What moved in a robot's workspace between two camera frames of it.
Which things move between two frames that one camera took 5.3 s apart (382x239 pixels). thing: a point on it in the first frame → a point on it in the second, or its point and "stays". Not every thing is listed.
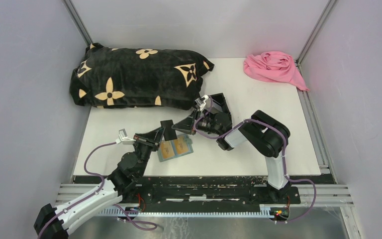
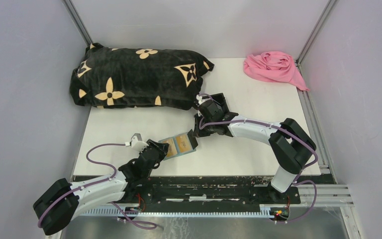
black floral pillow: (105, 77) stays
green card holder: (172, 149) stays
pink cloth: (273, 66) stays
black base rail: (257, 190) stays
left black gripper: (152, 139) → (162, 148)
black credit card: (169, 133) → (192, 140)
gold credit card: (181, 145) stays
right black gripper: (186, 125) → (198, 132)
